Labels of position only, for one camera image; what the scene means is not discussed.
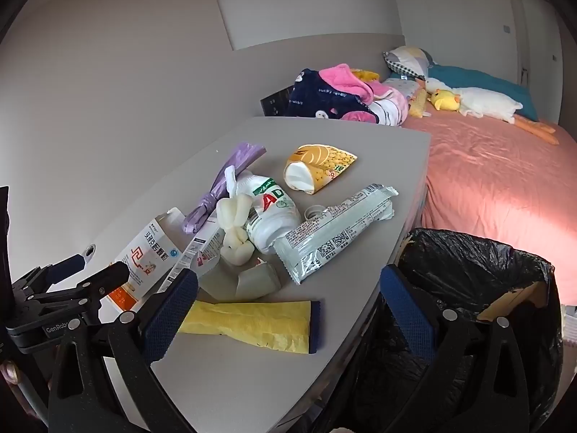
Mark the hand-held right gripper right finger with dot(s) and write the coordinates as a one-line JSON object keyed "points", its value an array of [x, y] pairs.
{"points": [[405, 311]]}

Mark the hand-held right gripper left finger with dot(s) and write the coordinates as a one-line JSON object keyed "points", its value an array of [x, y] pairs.
{"points": [[171, 311]]}

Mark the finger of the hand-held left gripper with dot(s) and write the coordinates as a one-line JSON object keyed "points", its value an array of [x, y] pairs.
{"points": [[108, 275], [67, 265]]}

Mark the white orange medicine box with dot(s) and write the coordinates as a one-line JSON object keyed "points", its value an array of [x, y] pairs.
{"points": [[144, 252]]}

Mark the black bag trash bin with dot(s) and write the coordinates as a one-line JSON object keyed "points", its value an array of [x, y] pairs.
{"points": [[473, 266]]}

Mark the yellow wrapper with blue edge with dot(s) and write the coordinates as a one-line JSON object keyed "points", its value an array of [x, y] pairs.
{"points": [[252, 320]]}

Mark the white green snack wrapper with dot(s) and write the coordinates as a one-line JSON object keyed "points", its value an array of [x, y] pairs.
{"points": [[329, 230]]}

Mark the white plastic bottle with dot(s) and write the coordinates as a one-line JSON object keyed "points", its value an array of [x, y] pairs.
{"points": [[270, 225]]}

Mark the round table grommet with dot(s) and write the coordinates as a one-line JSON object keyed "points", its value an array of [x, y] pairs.
{"points": [[90, 251]]}

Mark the small white red box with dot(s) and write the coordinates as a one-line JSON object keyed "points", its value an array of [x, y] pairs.
{"points": [[203, 248]]}

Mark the brown cardboard piece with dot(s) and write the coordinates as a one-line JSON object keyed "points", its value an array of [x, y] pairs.
{"points": [[514, 300]]}

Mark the purple plastic bag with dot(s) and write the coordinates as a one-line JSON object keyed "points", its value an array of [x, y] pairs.
{"points": [[212, 194]]}

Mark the pink bed sheet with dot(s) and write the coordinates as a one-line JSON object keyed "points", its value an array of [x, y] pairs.
{"points": [[487, 176]]}

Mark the white pink printed blanket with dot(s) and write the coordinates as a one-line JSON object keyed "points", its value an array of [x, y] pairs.
{"points": [[392, 108]]}

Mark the yellow corn plush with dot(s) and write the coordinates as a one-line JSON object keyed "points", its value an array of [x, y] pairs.
{"points": [[417, 106]]}

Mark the yellow duck plush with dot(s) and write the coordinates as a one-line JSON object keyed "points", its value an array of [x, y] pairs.
{"points": [[444, 99]]}

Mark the white goose plush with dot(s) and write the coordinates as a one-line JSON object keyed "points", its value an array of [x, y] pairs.
{"points": [[482, 101]]}

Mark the black socket panel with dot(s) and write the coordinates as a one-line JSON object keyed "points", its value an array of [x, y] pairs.
{"points": [[275, 101]]}

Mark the navy printed blanket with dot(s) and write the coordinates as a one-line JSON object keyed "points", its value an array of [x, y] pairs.
{"points": [[311, 94]]}

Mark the yellow cloth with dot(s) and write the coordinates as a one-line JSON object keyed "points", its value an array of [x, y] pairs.
{"points": [[365, 74]]}

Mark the pink fleece blanket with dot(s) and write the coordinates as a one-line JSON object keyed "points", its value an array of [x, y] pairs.
{"points": [[338, 79]]}

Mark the patterned pillow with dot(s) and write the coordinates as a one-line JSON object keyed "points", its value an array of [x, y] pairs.
{"points": [[408, 58]]}

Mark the grey headboard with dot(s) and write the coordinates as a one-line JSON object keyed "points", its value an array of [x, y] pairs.
{"points": [[315, 52]]}

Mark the white door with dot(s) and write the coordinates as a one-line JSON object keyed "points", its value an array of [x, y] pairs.
{"points": [[536, 22]]}

